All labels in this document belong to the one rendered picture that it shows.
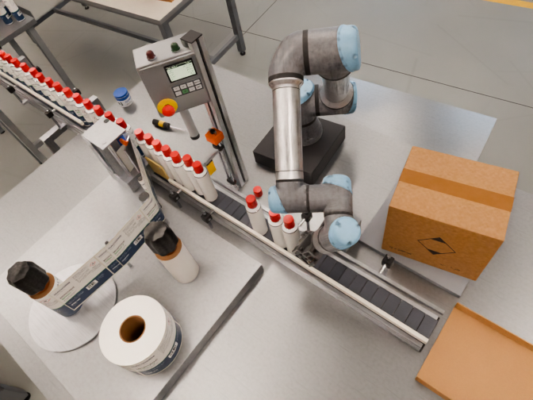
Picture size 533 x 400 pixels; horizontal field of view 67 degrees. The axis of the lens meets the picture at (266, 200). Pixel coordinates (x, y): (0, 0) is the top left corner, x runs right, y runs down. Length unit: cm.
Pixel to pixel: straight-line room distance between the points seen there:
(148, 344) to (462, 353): 90
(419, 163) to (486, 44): 246
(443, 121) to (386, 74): 154
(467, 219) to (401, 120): 72
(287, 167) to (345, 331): 57
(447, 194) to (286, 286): 59
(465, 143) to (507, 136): 126
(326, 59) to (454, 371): 93
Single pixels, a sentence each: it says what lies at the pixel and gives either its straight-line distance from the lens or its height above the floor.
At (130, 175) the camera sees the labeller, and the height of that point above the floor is 94.
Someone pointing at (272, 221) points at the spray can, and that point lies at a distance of 126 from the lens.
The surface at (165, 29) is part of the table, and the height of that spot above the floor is 68.
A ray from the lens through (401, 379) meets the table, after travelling 133.
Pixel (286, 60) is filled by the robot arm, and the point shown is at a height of 146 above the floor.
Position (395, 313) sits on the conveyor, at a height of 88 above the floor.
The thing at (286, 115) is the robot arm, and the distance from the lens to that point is 108.
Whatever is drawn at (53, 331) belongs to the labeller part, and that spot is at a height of 89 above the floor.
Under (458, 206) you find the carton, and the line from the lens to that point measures 123.
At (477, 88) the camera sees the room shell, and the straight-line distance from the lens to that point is 330.
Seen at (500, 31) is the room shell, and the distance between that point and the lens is 384.
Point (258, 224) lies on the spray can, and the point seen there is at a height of 96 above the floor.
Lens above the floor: 212
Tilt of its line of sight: 55 degrees down
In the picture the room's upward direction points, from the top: 15 degrees counter-clockwise
